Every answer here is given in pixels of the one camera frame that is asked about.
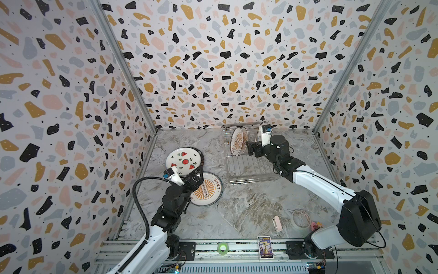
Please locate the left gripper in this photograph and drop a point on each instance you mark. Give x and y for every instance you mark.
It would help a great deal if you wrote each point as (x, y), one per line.
(198, 182)

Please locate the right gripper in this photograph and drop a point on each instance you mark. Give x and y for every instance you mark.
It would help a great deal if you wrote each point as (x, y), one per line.
(251, 148)

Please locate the beige patterned plate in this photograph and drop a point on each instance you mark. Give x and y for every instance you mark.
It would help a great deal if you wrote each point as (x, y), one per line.
(209, 192)

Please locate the fruit patterned white plate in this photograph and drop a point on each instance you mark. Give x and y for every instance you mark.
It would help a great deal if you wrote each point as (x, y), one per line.
(185, 159)

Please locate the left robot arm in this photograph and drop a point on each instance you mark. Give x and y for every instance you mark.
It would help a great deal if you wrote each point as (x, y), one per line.
(159, 242)

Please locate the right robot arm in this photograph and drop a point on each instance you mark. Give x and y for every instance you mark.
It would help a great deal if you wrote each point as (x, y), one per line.
(359, 219)

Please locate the brown patterned plate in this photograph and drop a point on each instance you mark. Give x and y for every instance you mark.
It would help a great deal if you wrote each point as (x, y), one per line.
(244, 139)
(236, 141)

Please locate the green tape roll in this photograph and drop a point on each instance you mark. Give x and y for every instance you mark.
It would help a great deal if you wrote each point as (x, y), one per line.
(223, 248)

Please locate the pink eraser block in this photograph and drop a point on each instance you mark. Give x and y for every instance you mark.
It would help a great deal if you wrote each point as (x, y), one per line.
(277, 224)

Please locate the colourful card pack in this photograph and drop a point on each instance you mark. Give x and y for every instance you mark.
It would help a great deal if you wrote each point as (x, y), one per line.
(265, 249)

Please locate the pink yellow small toy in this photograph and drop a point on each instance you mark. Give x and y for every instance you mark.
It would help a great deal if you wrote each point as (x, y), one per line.
(316, 225)

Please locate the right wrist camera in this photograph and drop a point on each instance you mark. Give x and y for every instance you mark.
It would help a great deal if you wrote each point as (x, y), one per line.
(266, 135)

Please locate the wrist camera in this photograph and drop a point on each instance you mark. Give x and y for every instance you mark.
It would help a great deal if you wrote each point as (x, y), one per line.
(266, 135)
(171, 175)

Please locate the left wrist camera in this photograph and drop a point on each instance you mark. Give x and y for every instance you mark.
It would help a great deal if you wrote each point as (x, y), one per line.
(171, 175)

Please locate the wire dish rack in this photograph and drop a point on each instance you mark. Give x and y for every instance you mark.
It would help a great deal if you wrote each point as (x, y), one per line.
(242, 168)

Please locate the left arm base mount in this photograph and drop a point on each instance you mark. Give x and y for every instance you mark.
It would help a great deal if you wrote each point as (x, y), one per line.
(184, 251)

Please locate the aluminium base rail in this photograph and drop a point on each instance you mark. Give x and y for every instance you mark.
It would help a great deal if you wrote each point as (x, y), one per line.
(243, 258)

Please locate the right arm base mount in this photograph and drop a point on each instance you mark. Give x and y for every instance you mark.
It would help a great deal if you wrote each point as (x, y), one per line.
(299, 249)

